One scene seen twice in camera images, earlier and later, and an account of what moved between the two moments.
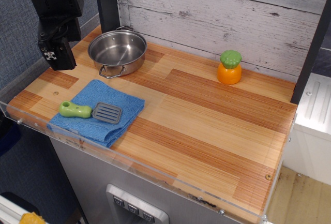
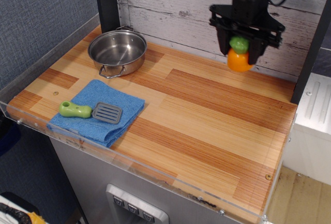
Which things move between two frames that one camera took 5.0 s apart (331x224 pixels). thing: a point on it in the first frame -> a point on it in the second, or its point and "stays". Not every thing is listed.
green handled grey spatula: [101, 111] stays
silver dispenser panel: [122, 207] stays
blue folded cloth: [89, 93] stays
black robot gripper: [59, 2] -> [249, 14]
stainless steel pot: [120, 52] stays
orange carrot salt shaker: [229, 71] -> [238, 58]
